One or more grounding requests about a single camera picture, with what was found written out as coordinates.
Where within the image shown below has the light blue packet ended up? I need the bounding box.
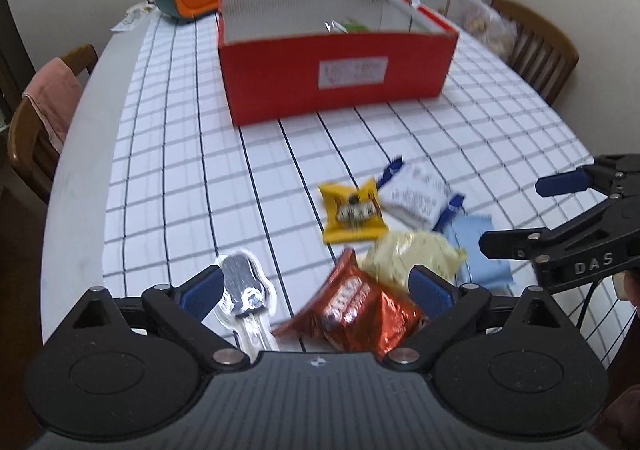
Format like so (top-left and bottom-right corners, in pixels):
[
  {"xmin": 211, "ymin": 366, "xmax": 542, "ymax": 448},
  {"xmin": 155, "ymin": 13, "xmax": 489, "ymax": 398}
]
[{"xmin": 442, "ymin": 214, "xmax": 515, "ymax": 291}]

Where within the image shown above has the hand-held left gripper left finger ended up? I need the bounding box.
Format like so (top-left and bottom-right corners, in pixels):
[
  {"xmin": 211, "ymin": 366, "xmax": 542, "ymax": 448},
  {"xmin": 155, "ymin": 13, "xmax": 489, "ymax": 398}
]
[{"xmin": 47, "ymin": 266, "xmax": 250, "ymax": 373}]

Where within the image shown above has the clear plastic bag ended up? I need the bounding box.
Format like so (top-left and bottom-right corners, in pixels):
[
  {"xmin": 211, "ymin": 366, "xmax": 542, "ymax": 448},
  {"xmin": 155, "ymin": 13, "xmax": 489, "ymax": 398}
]
[{"xmin": 450, "ymin": 0, "xmax": 518, "ymax": 68}]

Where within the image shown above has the copper foil snack packet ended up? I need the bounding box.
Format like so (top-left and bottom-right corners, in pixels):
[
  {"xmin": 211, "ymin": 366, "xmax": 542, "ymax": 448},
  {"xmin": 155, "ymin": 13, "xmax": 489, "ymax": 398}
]
[{"xmin": 271, "ymin": 247, "xmax": 425, "ymax": 362}]

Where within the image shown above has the black white checked tablecloth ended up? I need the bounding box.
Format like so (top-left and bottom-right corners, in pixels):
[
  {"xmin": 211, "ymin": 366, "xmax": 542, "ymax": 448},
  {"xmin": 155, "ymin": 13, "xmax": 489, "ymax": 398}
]
[{"xmin": 102, "ymin": 0, "xmax": 640, "ymax": 366}]

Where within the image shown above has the pale yellow snack packet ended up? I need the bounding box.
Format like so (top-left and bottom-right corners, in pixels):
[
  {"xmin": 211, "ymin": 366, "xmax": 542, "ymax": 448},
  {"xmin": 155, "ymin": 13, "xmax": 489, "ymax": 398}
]
[{"xmin": 361, "ymin": 229, "xmax": 468, "ymax": 292}]

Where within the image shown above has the silver foil guitar chocolate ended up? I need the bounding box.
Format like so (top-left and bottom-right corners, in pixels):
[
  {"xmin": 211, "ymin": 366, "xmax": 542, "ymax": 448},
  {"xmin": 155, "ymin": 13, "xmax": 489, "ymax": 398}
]
[{"xmin": 215, "ymin": 250, "xmax": 281, "ymax": 363}]

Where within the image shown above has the white blue snack packet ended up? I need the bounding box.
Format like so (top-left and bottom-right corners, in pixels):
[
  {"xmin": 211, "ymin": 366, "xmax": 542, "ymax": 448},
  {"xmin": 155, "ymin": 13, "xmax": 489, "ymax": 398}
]
[{"xmin": 376, "ymin": 156, "xmax": 467, "ymax": 232}]

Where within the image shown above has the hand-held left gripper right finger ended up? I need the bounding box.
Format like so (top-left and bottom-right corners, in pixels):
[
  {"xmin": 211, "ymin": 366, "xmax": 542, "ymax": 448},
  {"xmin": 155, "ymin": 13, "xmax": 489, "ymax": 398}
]
[{"xmin": 382, "ymin": 266, "xmax": 581, "ymax": 371}]

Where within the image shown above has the wooden chair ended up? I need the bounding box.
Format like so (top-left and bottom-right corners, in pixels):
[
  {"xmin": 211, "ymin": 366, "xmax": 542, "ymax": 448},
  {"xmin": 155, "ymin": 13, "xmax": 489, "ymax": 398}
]
[
  {"xmin": 490, "ymin": 0, "xmax": 580, "ymax": 106},
  {"xmin": 7, "ymin": 44, "xmax": 99, "ymax": 203}
]

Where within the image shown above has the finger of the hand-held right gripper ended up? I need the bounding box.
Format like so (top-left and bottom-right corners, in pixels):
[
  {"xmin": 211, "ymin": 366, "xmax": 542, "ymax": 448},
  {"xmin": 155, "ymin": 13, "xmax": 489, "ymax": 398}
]
[
  {"xmin": 479, "ymin": 195, "xmax": 640, "ymax": 263},
  {"xmin": 535, "ymin": 154, "xmax": 640, "ymax": 199}
]

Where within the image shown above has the red cardboard box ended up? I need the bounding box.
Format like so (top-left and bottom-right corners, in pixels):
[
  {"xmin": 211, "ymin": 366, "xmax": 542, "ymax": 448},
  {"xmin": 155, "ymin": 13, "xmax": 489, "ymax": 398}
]
[{"xmin": 216, "ymin": 0, "xmax": 460, "ymax": 127}]

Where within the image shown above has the pink towel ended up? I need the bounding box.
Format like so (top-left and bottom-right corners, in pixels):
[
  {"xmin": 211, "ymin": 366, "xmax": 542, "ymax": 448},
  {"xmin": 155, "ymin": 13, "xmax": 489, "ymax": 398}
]
[{"xmin": 22, "ymin": 58, "xmax": 83, "ymax": 156}]

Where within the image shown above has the green snack packet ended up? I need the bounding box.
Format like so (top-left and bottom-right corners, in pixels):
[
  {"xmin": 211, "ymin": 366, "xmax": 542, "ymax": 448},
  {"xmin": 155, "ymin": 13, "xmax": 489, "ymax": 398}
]
[{"xmin": 324, "ymin": 18, "xmax": 372, "ymax": 34}]

